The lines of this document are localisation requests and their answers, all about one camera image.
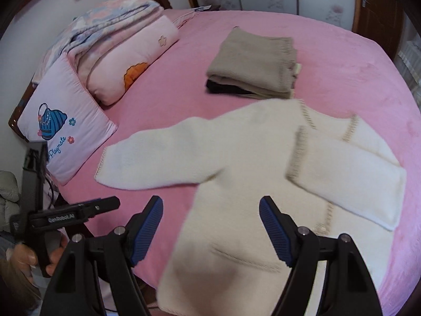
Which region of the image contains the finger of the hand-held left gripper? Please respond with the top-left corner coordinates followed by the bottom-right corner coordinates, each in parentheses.
top-left (78, 196), bottom-right (121, 220)

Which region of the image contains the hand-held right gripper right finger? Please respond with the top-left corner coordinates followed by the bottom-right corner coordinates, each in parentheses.
top-left (259, 196), bottom-right (384, 316)

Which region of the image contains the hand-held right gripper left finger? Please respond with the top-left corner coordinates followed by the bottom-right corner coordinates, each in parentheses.
top-left (39, 195), bottom-right (164, 316)

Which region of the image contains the white knit sweater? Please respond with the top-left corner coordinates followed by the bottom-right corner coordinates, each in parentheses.
top-left (95, 99), bottom-right (407, 316)

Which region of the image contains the person's left forearm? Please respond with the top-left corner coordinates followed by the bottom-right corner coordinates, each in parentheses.
top-left (0, 257), bottom-right (43, 316)

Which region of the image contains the person's left hand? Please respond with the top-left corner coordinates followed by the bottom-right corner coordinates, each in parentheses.
top-left (6, 238), bottom-right (70, 284)

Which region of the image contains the grey padded jacket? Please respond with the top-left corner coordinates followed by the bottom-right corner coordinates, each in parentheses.
top-left (0, 170), bottom-right (22, 234)

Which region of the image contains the purple printed pillow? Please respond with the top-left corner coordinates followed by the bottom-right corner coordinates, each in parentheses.
top-left (17, 53), bottom-right (118, 185)

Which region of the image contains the black folded garment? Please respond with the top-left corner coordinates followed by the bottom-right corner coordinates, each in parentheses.
top-left (206, 80), bottom-right (254, 95)

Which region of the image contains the pink folded quilt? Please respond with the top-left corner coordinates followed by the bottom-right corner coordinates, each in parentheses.
top-left (86, 16), bottom-right (180, 106)

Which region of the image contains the beige folded sweater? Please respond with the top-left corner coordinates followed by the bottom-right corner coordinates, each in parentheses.
top-left (206, 26), bottom-right (301, 100)

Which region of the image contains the bed with pink sheet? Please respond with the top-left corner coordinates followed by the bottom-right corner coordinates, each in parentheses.
top-left (46, 8), bottom-right (421, 316)

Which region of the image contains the floral folded blanket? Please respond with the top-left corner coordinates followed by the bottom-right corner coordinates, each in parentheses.
top-left (33, 0), bottom-right (164, 83)

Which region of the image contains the white patterned curtain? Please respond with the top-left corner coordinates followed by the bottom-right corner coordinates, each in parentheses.
top-left (395, 36), bottom-right (421, 106)

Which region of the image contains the wooden door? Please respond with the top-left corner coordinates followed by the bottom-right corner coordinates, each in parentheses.
top-left (352, 0), bottom-right (405, 56)

